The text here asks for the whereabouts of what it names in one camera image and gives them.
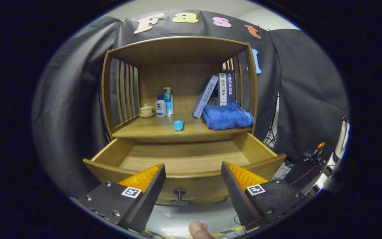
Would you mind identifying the white spine book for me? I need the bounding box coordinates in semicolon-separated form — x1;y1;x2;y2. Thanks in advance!
219;73;227;106

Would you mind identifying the grey book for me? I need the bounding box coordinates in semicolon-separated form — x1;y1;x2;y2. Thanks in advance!
192;75;219;119

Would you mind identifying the wooden drawer with black knob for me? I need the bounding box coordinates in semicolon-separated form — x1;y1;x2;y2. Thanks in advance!
83;132;287;204

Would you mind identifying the dark blue book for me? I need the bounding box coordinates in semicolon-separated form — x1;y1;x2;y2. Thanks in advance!
226;71;235;104

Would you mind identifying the cream lidded teacup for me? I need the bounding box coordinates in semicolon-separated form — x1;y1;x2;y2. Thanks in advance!
139;103;155;118

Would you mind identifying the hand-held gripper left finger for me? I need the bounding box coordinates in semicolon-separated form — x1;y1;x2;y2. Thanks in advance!
70;163;166;233

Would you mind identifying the black backdrop cloth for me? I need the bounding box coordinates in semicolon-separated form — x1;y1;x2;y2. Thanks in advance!
32;9;350;199

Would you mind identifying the black device with orange part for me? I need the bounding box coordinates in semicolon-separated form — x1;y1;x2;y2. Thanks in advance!
284;142;336;196

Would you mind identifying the black tripod stand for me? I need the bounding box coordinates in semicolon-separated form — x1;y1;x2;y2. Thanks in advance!
263;93;279;150

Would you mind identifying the wooden countertop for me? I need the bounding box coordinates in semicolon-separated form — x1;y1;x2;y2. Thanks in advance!
111;113;253;139

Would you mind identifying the blue towel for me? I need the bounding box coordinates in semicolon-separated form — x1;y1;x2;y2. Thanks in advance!
202;102;255;131

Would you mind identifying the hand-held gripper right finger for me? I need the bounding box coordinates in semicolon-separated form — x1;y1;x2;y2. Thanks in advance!
221;161;307;231

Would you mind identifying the white handle device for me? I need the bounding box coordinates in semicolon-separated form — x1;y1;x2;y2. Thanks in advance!
334;116;350;160

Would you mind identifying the wooden cabinet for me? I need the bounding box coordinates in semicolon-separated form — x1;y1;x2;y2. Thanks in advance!
100;36;259;204

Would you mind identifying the white bottle with blue cap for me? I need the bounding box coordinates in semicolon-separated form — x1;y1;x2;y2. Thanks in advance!
156;95;167;117

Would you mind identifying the blue pump bottle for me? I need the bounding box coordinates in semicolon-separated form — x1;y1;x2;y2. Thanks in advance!
163;87;174;116

